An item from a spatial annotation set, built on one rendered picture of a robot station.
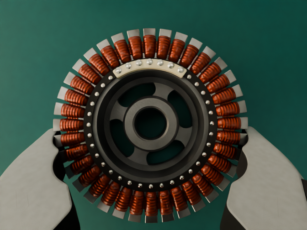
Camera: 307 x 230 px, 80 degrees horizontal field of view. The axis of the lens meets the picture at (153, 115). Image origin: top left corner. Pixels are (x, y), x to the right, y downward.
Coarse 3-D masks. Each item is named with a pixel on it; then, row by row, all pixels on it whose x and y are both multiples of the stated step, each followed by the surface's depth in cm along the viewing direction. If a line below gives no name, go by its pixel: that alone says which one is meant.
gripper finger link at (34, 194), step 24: (48, 144) 10; (24, 168) 8; (48, 168) 8; (0, 192) 7; (24, 192) 7; (48, 192) 7; (0, 216) 6; (24, 216) 6; (48, 216) 6; (72, 216) 7
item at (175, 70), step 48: (144, 48) 10; (192, 48) 10; (96, 96) 10; (144, 96) 12; (192, 96) 11; (240, 96) 11; (96, 144) 11; (144, 144) 11; (192, 144) 12; (240, 144) 10; (96, 192) 10; (144, 192) 10; (192, 192) 10
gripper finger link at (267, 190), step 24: (264, 144) 10; (240, 168) 9; (264, 168) 8; (288, 168) 8; (240, 192) 7; (264, 192) 7; (288, 192) 7; (240, 216) 6; (264, 216) 6; (288, 216) 6
